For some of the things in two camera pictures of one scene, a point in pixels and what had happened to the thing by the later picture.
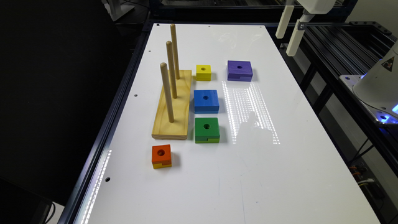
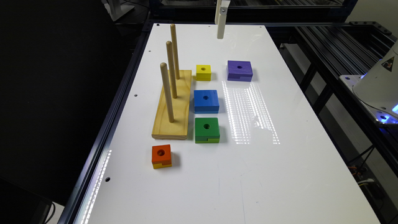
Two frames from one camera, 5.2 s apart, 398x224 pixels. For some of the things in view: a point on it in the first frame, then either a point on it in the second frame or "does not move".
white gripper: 313,7 → 221,23
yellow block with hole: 203,73 does not move
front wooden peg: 164,68 does not move
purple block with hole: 239,71 does not move
